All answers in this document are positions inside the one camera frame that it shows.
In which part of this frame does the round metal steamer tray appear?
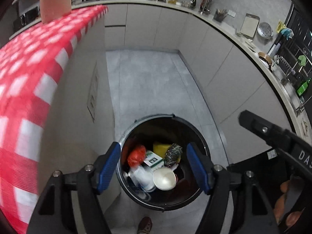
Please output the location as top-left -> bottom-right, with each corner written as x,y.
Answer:
257,22 -> 273,40

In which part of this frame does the red checkered tablecloth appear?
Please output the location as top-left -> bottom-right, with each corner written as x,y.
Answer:
1,5 -> 108,233

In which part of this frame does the blue white paper cup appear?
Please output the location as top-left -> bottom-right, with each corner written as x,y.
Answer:
153,167 -> 177,191

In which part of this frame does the utensil holder cup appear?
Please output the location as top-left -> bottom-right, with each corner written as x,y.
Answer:
213,9 -> 228,22

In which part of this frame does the brown shoe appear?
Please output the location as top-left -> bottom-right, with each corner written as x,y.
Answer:
137,217 -> 152,234

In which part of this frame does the metal scouring pad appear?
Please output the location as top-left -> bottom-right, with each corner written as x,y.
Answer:
163,144 -> 183,167

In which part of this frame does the green white milk carton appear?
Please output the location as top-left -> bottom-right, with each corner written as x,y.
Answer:
142,151 -> 164,171

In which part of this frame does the black microwave oven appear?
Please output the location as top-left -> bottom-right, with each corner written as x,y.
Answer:
13,6 -> 40,32

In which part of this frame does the black trash bin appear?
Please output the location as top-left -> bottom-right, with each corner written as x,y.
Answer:
116,114 -> 210,211

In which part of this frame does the yellow green sponge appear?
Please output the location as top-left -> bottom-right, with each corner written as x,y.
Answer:
153,144 -> 171,159

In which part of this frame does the white cutting board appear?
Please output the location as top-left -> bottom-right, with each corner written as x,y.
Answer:
240,13 -> 260,39

